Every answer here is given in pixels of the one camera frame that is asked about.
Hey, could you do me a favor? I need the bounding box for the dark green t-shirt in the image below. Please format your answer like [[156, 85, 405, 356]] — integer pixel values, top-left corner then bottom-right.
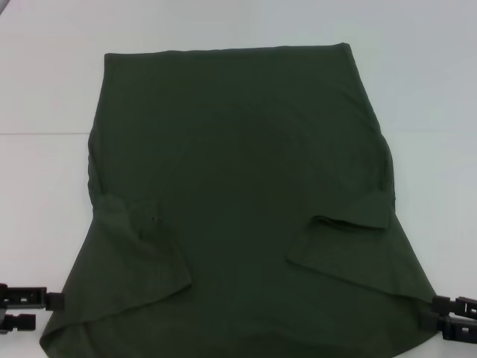
[[39, 43, 446, 358]]

